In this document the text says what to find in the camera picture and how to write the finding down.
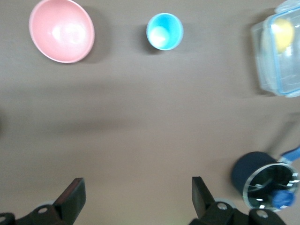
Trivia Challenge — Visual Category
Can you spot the yellow lemon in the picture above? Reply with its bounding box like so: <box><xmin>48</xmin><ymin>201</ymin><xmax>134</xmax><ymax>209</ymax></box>
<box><xmin>273</xmin><ymin>18</ymin><xmax>296</xmax><ymax>54</ymax></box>

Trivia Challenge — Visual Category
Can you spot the pink bowl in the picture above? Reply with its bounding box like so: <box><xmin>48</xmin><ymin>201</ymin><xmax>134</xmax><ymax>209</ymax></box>
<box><xmin>29</xmin><ymin>0</ymin><xmax>96</xmax><ymax>64</ymax></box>

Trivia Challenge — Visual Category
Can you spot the clear plastic food container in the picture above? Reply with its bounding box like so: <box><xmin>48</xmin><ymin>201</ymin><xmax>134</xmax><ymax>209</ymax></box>
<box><xmin>250</xmin><ymin>0</ymin><xmax>300</xmax><ymax>98</ymax></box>

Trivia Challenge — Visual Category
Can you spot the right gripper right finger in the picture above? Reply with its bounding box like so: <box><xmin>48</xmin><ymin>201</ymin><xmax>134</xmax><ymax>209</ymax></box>
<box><xmin>189</xmin><ymin>176</ymin><xmax>288</xmax><ymax>225</ymax></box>

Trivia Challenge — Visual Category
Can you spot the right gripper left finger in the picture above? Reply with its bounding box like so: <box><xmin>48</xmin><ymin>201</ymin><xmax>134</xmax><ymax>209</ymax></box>
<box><xmin>0</xmin><ymin>177</ymin><xmax>86</xmax><ymax>225</ymax></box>

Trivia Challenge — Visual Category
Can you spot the glass lid with blue knob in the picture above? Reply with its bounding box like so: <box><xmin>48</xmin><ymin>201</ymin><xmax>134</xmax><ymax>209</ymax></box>
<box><xmin>242</xmin><ymin>163</ymin><xmax>300</xmax><ymax>213</ymax></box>

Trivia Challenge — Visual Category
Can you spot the light blue cup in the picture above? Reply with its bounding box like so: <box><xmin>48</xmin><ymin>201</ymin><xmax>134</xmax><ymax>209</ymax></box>
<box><xmin>146</xmin><ymin>13</ymin><xmax>184</xmax><ymax>51</ymax></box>

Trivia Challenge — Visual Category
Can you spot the dark pot with blue handle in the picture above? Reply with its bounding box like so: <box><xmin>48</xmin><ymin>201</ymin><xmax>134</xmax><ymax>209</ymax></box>
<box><xmin>231</xmin><ymin>144</ymin><xmax>300</xmax><ymax>213</ymax></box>

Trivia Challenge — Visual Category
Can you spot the brown table cover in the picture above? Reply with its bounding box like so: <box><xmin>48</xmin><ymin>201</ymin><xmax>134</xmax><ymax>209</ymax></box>
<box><xmin>0</xmin><ymin>0</ymin><xmax>300</xmax><ymax>225</ymax></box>

